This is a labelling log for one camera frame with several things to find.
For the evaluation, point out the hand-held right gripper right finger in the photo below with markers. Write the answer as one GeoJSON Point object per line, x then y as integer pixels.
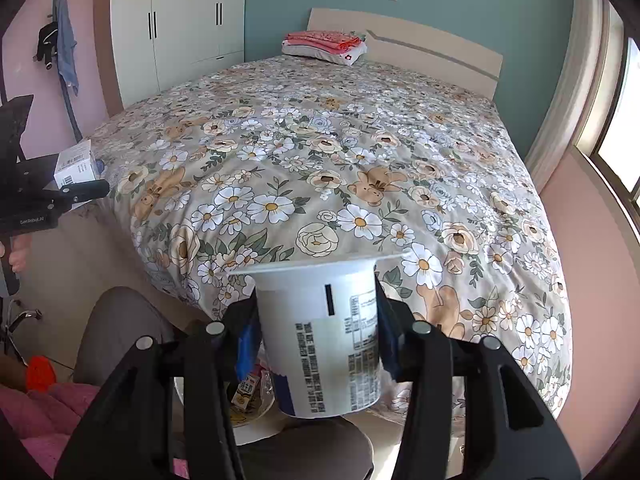
{"type": "Point", "coordinates": [392, 355]}

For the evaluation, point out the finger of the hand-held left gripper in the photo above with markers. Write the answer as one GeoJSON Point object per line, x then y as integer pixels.
{"type": "Point", "coordinates": [85, 191]}

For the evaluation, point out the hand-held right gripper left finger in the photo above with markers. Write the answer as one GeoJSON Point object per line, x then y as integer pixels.
{"type": "Point", "coordinates": [247, 355]}

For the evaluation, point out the small white box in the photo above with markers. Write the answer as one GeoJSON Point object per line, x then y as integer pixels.
{"type": "Point", "coordinates": [75, 165]}

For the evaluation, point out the white plastic bin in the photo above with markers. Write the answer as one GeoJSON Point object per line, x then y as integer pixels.
{"type": "Point", "coordinates": [260, 424]}

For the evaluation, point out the white plastic cup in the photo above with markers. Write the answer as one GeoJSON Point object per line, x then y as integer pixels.
{"type": "Point", "coordinates": [320, 340]}

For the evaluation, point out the person's left hand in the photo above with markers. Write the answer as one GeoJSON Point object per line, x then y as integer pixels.
{"type": "Point", "coordinates": [19, 255]}

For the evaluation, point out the yellow drink carton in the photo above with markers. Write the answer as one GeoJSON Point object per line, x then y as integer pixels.
{"type": "Point", "coordinates": [245, 390]}

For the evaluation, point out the blue hanging garment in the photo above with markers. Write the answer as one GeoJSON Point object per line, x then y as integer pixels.
{"type": "Point", "coordinates": [66, 45]}

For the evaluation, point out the black hanging item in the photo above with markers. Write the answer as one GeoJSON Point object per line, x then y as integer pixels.
{"type": "Point", "coordinates": [48, 42]}

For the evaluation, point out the orange cloth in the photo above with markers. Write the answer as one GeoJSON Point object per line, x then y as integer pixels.
{"type": "Point", "coordinates": [41, 374]}

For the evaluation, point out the bed with floral cover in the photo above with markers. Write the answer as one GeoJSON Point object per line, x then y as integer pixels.
{"type": "Point", "coordinates": [350, 160]}

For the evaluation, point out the white wardrobe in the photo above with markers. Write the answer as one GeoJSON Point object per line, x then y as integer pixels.
{"type": "Point", "coordinates": [185, 10]}

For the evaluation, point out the pink blanket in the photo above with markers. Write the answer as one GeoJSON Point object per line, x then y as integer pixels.
{"type": "Point", "coordinates": [45, 425]}

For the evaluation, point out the white pillow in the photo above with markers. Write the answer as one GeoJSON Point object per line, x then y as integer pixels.
{"type": "Point", "coordinates": [325, 56]}

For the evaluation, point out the folded pink clothes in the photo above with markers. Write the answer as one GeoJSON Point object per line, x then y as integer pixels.
{"type": "Point", "coordinates": [322, 39]}

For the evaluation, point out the beige bed headboard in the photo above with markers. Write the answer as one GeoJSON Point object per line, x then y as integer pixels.
{"type": "Point", "coordinates": [425, 50]}

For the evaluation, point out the window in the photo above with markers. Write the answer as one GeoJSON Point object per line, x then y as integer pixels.
{"type": "Point", "coordinates": [620, 145]}

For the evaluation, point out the beige window trim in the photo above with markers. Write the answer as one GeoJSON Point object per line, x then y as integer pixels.
{"type": "Point", "coordinates": [565, 85]}

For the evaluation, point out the metal chair frame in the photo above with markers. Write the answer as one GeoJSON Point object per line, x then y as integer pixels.
{"type": "Point", "coordinates": [22, 316]}

